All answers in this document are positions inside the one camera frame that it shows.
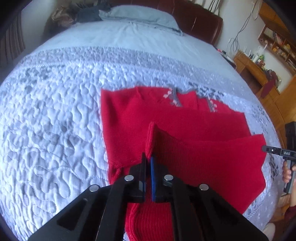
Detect red knit sweater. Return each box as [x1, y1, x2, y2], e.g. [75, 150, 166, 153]
[100, 86, 268, 241]

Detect dark clothes pile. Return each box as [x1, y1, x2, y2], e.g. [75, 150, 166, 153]
[75, 2, 111, 23]

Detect person's right hand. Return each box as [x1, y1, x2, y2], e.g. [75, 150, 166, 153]
[282, 161, 295, 184]

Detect dark red cloth on desk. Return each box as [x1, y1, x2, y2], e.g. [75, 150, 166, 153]
[260, 79, 276, 98]

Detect grey quilted bedspread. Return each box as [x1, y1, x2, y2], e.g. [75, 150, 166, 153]
[1, 21, 280, 240]

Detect white bottle on desk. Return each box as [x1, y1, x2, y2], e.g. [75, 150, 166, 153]
[253, 45, 267, 63]

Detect dark brown leather headboard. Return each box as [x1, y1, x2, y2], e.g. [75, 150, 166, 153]
[110, 0, 223, 45]

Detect light blue pillow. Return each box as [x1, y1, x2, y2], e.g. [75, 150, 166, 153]
[99, 5, 183, 36]

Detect striped curtain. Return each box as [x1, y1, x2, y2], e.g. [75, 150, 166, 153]
[1, 13, 26, 67]

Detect brown bag by bed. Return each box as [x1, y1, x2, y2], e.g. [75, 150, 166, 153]
[51, 6, 76, 28]

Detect wall cables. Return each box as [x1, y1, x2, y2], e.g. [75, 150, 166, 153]
[227, 0, 262, 54]

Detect wooden wall shelf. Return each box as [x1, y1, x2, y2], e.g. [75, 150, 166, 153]
[258, 2, 295, 75]

